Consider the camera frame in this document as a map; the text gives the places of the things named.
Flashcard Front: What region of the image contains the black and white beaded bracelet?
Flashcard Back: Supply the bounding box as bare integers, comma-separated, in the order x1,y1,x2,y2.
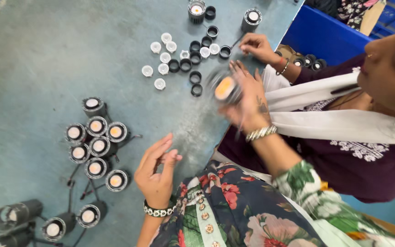
143,198,178,218

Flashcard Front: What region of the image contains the silver bangle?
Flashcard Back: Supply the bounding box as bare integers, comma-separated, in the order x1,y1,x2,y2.
245,125,278,142

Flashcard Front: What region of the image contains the heap of black lamp parts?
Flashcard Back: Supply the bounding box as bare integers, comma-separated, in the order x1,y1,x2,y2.
293,54,328,72

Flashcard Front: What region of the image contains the cluster of black wired spotlights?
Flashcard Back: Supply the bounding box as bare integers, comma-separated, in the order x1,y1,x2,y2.
0,96,143,247

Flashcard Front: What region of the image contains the group of white plastic lenses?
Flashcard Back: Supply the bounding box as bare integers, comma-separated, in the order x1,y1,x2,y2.
141,32,221,91

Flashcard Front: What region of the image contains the black spotlight lamp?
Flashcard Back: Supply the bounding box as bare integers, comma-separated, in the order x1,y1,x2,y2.
187,0,207,25
241,8,263,33
206,69,243,105

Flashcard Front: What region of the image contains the person's left hand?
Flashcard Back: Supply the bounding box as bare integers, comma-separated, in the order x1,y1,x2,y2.
134,133,183,210

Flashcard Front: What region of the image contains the group of black plastic rings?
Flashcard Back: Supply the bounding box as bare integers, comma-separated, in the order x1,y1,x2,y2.
168,5,232,97

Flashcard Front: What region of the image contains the person's right hand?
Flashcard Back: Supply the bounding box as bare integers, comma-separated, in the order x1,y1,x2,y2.
218,60,273,135

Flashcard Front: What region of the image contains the white scarf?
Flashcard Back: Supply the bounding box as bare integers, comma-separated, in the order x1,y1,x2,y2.
262,64,395,148

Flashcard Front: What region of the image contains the brown carton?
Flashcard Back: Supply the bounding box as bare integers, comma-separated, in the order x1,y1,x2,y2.
275,44,305,63

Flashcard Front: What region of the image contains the floral dress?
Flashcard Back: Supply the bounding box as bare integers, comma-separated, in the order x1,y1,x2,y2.
149,159,395,247

